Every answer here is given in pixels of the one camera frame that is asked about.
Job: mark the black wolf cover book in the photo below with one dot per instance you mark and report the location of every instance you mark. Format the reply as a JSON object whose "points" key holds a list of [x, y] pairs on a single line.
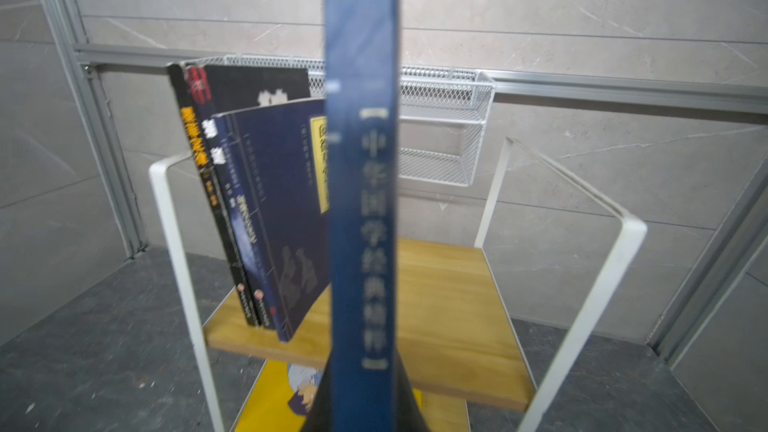
{"points": [[203, 92]]}

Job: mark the yellow cartoon book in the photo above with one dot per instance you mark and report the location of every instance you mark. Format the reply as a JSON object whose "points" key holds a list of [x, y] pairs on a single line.
{"points": [[283, 395]]}

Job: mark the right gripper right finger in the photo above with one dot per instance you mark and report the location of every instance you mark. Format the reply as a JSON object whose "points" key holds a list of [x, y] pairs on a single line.
{"points": [[408, 417]]}

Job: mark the white wooden two-tier shelf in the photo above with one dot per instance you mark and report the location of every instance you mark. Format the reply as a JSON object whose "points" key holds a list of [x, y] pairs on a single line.
{"points": [[454, 334]]}

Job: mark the blue book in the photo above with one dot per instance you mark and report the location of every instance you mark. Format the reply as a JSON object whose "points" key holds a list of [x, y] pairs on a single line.
{"points": [[287, 148]]}

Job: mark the blue book Lunyu label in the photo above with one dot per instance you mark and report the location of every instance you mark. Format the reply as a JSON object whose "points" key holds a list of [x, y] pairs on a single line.
{"points": [[362, 41]]}

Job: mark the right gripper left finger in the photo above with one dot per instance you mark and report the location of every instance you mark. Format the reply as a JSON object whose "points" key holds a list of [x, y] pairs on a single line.
{"points": [[319, 419]]}

